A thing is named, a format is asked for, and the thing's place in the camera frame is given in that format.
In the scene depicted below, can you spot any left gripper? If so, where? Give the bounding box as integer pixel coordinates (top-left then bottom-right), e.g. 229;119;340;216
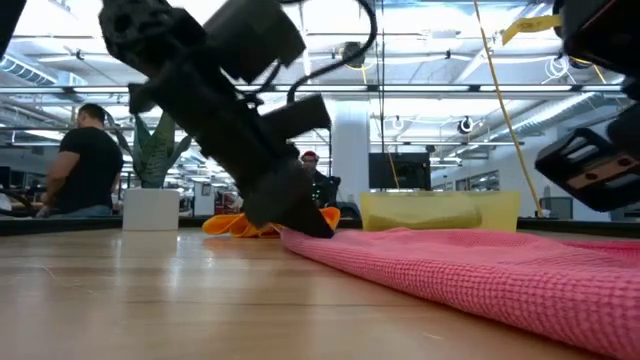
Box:
127;47;335;239

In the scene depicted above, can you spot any orange microfiber towel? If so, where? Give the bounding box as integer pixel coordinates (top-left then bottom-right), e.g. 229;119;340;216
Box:
201;206;342;240

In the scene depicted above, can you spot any pink microfiber towel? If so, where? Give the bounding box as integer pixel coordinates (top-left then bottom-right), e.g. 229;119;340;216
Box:
279;227;640;360

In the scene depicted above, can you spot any person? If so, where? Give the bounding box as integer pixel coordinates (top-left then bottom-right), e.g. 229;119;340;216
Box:
299;149;342;209
36;102;125;219

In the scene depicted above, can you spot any small dark grey monitor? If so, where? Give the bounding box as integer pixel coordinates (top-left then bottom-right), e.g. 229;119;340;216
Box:
538;196;575;221

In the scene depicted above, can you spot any white building column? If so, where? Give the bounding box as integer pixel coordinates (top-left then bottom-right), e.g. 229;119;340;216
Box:
331;101;370;204

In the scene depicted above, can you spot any yellow translucent plastic bin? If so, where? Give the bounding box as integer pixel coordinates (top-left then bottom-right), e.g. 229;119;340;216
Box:
359;190;522;234

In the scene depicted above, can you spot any black monitor screen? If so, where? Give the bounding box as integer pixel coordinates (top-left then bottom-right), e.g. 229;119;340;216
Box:
368;152;432;191

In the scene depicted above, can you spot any snake plant in white pot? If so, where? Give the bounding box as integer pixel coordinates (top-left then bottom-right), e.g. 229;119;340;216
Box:
106;112;194;232

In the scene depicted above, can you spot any yellow hanging cable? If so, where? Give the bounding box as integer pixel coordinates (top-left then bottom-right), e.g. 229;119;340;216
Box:
472;0;545;219

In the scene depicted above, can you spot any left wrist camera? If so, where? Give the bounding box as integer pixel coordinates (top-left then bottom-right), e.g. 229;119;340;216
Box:
259;93;333;142

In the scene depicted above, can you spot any black hanging cable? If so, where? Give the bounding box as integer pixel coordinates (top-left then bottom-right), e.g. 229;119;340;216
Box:
372;0;387;191

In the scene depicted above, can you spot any small yellow cable tag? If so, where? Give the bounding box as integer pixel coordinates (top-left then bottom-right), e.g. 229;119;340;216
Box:
501;13;564;46

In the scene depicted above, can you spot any black aluminium table frame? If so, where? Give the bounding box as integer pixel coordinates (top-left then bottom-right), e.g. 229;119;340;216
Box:
0;215;640;238

